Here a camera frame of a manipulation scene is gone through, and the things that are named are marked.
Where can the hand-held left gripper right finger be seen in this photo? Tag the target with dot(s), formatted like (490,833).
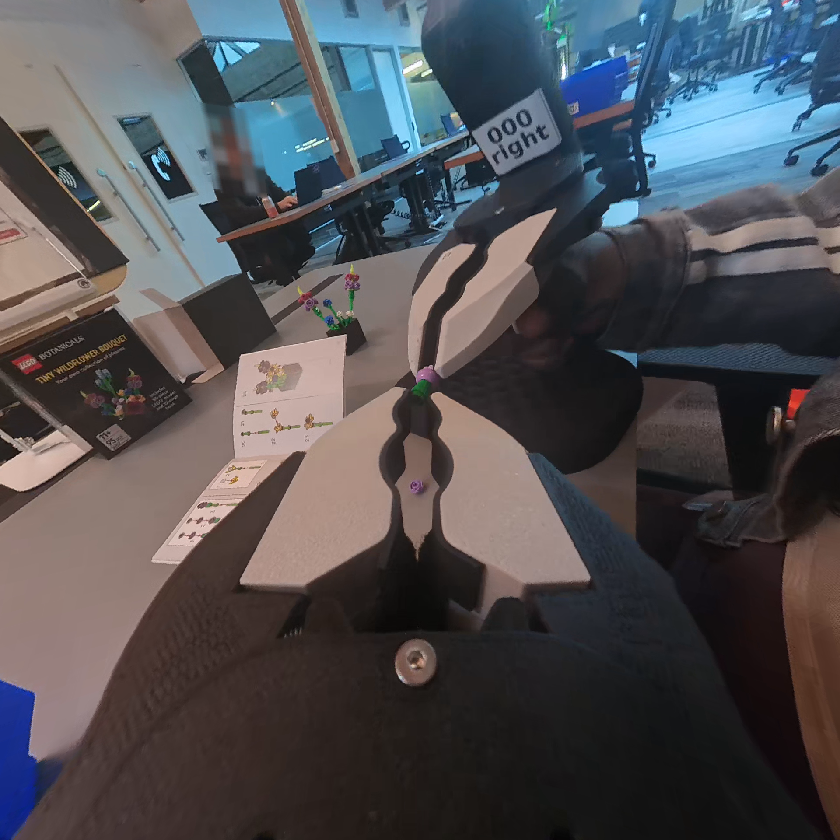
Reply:
(505,518)

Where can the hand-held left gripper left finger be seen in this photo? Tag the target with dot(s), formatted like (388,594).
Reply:
(328,518)

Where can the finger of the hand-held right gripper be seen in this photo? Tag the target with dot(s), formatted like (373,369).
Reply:
(433,302)
(499,282)

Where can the purple toy flower piece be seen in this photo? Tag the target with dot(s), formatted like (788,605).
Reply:
(426,375)

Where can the green toy stem piece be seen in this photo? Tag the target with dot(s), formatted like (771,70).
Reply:
(421,390)

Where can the person's right forearm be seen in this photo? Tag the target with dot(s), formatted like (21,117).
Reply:
(722,295)

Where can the grey desk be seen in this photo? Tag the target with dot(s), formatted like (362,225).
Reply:
(98,544)

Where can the person's right hand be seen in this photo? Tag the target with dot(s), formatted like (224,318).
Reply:
(577,295)

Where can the toy flower bouquet model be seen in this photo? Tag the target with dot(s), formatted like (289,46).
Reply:
(338,321)

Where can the blue plastic storage bin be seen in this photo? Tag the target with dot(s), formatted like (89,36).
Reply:
(594,85)
(16,754)

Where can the toy flower instruction booklet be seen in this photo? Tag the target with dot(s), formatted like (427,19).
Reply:
(289,394)

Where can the long wooden office table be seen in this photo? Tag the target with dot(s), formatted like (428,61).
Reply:
(367,187)

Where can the black dimpled cushion pad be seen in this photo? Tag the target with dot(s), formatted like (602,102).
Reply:
(590,407)

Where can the black office chair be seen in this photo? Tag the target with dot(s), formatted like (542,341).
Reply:
(823,85)
(646,98)

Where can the dark laptop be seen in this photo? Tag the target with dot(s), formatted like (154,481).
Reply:
(318,180)

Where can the wooden pillar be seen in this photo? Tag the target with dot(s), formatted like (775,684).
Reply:
(321,92)

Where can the black open cardboard box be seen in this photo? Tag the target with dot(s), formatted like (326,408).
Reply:
(223,315)

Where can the black chair armrest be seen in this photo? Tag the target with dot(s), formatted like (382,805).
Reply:
(735,380)

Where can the black toy flower box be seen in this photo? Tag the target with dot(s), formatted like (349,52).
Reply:
(98,380)

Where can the grey denim jacket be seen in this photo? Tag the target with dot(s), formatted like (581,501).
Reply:
(787,472)

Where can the white board black frame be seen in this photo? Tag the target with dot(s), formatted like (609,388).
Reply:
(39,249)

